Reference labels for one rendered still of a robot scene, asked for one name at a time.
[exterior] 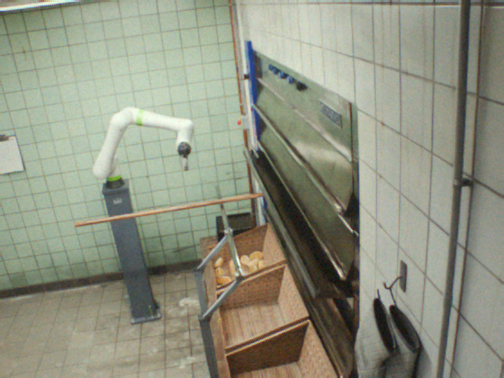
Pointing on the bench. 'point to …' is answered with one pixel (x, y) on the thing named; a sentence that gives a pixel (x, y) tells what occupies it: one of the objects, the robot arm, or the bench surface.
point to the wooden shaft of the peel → (167, 210)
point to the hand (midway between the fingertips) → (184, 159)
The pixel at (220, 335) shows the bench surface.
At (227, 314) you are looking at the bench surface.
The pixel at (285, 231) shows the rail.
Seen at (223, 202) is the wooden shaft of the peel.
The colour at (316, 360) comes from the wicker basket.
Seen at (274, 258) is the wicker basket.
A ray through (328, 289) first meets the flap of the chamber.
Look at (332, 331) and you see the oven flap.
